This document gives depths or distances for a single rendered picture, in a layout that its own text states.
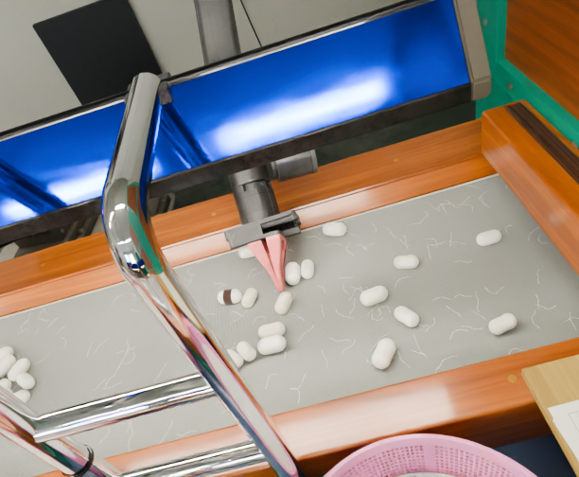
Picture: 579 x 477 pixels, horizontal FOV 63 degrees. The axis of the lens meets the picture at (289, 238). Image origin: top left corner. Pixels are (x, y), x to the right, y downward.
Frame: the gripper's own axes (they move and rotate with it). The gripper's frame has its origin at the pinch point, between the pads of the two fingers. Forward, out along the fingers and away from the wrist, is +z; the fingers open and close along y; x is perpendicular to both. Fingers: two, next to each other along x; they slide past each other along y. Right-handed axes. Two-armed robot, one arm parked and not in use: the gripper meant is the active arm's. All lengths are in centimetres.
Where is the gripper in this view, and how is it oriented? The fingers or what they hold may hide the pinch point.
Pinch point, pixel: (280, 285)
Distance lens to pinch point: 66.7
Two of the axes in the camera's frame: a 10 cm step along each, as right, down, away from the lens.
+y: 9.5, -2.9, -0.9
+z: 2.8, 9.5, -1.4
